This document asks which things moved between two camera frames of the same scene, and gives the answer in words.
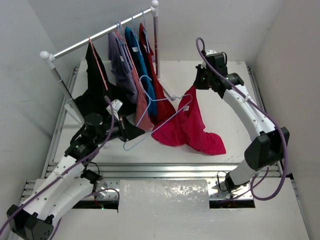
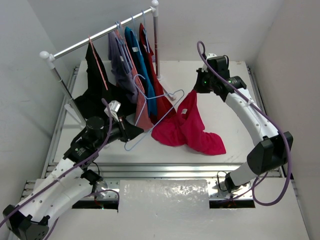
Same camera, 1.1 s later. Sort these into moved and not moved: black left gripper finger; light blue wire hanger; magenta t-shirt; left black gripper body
Moved: light blue wire hanger
Not moved: black left gripper finger; left black gripper body; magenta t-shirt
